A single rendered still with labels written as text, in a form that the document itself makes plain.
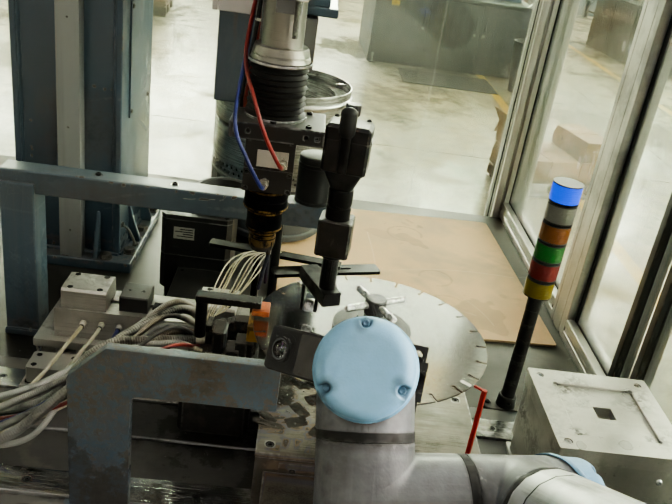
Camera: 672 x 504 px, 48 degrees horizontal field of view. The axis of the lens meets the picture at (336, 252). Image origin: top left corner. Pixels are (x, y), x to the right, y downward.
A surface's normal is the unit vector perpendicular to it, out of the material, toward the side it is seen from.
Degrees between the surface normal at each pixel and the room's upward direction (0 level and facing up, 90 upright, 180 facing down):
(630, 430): 0
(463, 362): 0
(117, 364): 90
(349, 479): 58
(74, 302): 90
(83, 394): 90
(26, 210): 90
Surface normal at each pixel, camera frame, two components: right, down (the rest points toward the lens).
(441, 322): 0.14, -0.89
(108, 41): 0.00, 0.44
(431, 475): 0.16, -0.75
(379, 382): -0.07, -0.17
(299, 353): -0.58, -0.22
